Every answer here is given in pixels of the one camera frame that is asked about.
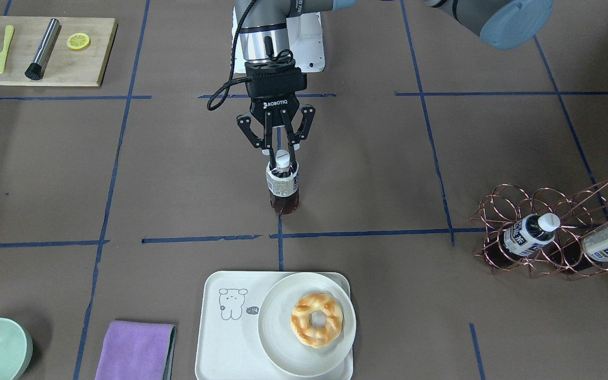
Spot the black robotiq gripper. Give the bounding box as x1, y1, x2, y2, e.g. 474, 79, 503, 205
236, 62, 316, 172

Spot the cream tray with bear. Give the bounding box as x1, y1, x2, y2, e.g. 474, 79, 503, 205
195, 270, 353, 379

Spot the cream round plate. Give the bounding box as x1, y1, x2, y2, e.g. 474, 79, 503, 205
258, 272, 357, 377

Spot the glazed twisted donut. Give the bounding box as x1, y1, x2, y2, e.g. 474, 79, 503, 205
290, 292, 344, 348

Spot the lemon slice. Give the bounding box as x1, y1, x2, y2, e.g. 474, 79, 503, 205
66, 32, 91, 51

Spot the wooden cutting board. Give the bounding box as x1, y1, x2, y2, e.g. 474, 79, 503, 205
0, 15, 118, 87

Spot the steel muddler black tip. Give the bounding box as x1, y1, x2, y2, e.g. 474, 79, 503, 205
25, 18, 61, 80

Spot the purple folded cloth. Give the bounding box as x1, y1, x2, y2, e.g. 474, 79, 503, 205
95, 320, 177, 379

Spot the yellow plastic knife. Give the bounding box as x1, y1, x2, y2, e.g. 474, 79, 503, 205
0, 25, 15, 74

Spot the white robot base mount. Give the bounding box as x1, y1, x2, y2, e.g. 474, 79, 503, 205
230, 8, 326, 74

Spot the copper wire bottle rack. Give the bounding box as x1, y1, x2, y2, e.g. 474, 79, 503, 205
473, 179, 608, 280

